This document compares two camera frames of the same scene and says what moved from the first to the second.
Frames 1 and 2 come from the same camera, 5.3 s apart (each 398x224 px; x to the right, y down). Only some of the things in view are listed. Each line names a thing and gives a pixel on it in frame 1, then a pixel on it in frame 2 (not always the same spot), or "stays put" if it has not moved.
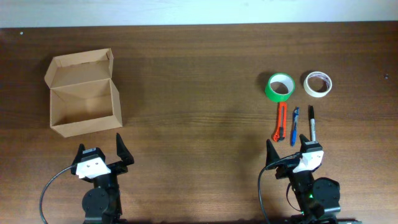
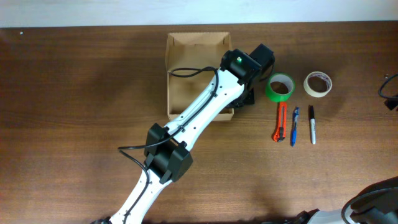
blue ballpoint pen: [295, 126] stays put
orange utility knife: [281, 134] stays put
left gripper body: [118, 168] -> [247, 97]
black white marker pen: [313, 124] stays put
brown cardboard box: [83, 98] -> [192, 60]
